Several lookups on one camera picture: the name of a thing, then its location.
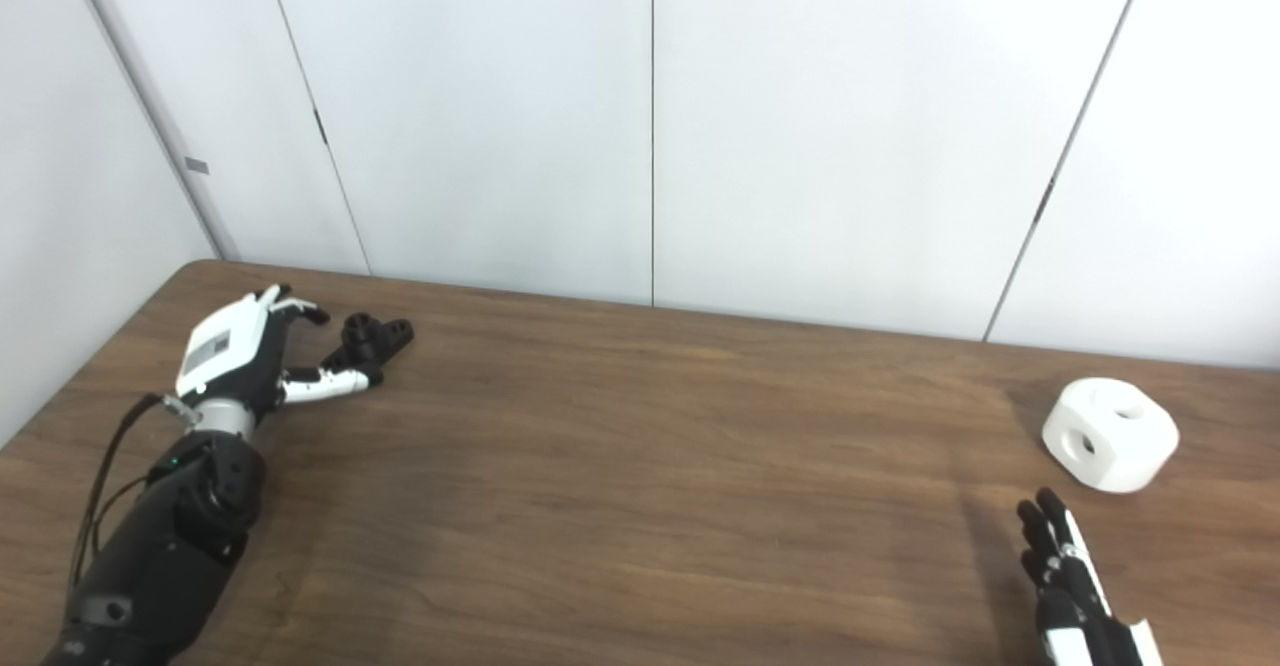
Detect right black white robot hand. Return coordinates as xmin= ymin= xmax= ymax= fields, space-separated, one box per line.
xmin=1016 ymin=488 xmax=1166 ymax=666

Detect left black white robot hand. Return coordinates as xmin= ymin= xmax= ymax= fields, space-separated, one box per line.
xmin=175 ymin=284 xmax=384 ymax=417

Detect black flanged holder part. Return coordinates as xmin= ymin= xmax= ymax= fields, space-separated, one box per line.
xmin=320 ymin=313 xmax=415 ymax=377

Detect grey wall corner trim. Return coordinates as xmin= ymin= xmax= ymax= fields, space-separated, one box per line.
xmin=58 ymin=0 xmax=241 ymax=263

